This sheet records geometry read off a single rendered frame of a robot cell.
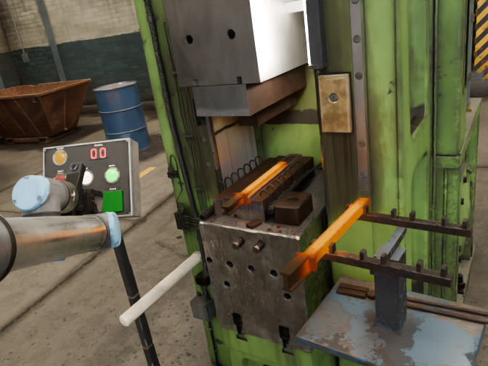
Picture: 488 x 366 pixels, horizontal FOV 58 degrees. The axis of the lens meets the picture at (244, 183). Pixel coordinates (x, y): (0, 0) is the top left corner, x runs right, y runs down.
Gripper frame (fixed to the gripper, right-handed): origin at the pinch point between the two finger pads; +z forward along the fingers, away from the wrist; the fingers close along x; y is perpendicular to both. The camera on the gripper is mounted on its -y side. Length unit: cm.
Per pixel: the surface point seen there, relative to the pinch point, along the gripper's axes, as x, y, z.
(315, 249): 68, 21, -32
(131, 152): 6.2, -16.3, 12.2
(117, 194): 1.2, -1.2, 10.5
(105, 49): -304, -368, 626
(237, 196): 44.7, 3.5, 5.4
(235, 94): 49, -25, -10
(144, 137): -150, -129, 420
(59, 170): -21.0, -12.3, 11.2
